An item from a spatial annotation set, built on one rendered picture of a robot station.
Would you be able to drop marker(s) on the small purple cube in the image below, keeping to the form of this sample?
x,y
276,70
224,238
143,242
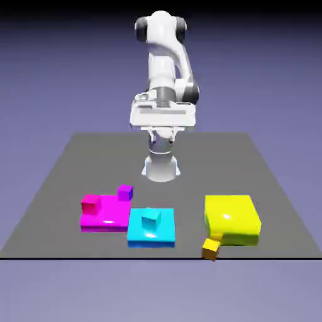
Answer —
x,y
124,192

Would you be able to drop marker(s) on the large cyan box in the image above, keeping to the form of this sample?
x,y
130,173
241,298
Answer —
x,y
151,234

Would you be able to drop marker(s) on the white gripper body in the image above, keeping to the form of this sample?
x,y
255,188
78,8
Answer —
x,y
163,117

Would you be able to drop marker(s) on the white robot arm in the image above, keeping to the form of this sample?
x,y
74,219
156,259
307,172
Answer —
x,y
161,40

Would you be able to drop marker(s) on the large yellow box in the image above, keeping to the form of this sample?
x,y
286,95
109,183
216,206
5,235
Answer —
x,y
231,216

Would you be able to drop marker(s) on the large magenta box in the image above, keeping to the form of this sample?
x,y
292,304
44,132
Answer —
x,y
110,212

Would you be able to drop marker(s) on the small cyan cube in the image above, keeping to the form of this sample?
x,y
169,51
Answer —
x,y
150,221

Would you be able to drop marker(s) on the small red cube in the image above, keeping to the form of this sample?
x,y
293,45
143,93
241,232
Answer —
x,y
89,206

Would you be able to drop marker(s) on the small orange cube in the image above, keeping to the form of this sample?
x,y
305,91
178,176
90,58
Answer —
x,y
210,249

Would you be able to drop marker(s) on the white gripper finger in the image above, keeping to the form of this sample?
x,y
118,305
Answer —
x,y
152,134
172,135

